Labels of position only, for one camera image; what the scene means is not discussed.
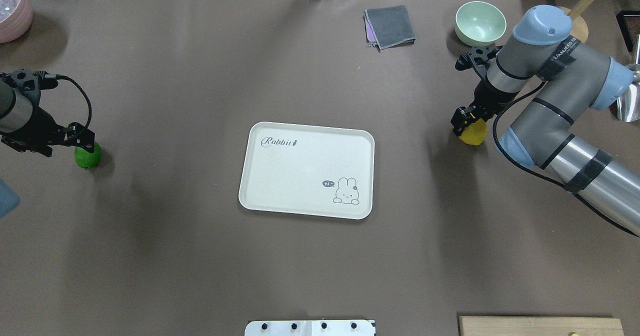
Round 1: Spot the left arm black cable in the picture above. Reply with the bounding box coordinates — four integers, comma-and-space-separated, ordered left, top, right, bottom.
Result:
44, 72, 94, 133

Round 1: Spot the pale green bowl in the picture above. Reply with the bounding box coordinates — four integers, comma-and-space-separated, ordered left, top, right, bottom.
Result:
454, 1, 507, 47

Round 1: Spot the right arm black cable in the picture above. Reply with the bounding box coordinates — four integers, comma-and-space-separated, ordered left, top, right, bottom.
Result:
492, 78, 640, 237

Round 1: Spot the pink ribbed bowl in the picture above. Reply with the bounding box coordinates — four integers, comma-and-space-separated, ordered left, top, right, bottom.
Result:
0, 0, 34, 44

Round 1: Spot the green lime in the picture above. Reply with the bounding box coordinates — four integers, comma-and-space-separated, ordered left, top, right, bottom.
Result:
74, 142, 102, 170

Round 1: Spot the white rabbit tray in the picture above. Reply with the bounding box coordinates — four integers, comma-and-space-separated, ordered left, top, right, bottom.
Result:
238, 121, 375, 220

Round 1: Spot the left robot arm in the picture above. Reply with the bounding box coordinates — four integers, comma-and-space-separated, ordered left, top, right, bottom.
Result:
0, 68, 102, 163

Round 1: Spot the yellow lemon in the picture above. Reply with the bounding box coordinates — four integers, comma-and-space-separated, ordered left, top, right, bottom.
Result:
458, 118, 489, 146

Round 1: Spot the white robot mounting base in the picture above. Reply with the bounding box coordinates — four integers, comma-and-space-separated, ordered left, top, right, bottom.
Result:
244, 319, 377, 336

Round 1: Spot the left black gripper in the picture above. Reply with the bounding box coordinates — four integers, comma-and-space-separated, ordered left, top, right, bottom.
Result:
0, 69, 95, 158

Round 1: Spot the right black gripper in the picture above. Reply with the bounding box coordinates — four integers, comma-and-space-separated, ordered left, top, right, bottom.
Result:
450, 45, 506, 138

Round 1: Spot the bamboo cutting board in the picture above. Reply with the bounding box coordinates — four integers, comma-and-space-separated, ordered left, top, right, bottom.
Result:
459, 315, 625, 336

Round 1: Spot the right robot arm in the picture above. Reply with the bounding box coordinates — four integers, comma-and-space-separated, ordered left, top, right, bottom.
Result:
450, 5, 640, 236

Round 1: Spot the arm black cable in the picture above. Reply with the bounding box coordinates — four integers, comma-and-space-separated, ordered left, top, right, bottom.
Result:
492, 78, 640, 237
44, 72, 94, 133

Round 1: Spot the purple cloth underneath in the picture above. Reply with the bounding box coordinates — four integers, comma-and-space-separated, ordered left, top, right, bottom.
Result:
363, 16, 378, 47

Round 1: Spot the grey folded cloth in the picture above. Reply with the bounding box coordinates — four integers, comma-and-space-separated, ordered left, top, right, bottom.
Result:
364, 5, 416, 51

